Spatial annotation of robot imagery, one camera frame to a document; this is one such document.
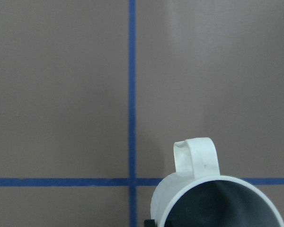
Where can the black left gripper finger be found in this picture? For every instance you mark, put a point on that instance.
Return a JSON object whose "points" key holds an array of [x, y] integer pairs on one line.
{"points": [[149, 223]]}

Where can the white mug with handle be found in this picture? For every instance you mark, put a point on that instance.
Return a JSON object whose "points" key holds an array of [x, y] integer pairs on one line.
{"points": [[197, 195]]}

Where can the brown table mat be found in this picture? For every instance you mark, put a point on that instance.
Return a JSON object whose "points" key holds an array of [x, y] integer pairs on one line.
{"points": [[93, 94]]}

